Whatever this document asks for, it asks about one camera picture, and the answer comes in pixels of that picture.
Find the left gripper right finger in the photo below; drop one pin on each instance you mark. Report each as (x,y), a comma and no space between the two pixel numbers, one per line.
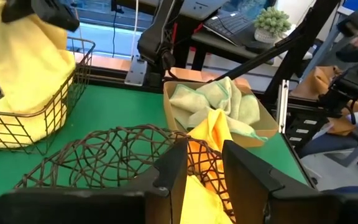
(259,199)

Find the orange microfiber towel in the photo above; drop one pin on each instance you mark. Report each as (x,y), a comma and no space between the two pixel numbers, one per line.
(211,130)

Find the black equipment stand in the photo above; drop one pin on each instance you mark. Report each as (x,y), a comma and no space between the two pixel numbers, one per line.
(343,87)

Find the yellow microfiber towel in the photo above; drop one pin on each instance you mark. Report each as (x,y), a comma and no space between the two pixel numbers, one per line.
(17,127)
(26,62)

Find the silver metal bracket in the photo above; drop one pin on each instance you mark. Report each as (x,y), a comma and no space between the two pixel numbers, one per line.
(283,105)
(135,71)

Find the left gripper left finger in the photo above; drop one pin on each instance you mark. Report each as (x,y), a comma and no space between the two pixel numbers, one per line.
(104,208)

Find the black side desk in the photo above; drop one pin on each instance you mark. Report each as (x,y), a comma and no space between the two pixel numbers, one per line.
(216,43)

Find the black laptop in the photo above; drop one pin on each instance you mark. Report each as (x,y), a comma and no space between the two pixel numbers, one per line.
(228,26)

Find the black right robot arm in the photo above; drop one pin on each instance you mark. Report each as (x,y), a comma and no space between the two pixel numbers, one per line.
(154,40)

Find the tan rectangular tray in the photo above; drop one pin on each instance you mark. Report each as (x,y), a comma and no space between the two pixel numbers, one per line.
(259,140)

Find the potted succulent plant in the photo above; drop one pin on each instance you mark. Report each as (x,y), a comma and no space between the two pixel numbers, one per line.
(272,21)

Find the light green microfiber towel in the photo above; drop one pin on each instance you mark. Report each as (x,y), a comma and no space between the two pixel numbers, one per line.
(247,109)
(188,99)

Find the green table mat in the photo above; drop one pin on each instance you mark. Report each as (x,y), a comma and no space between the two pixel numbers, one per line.
(110,105)

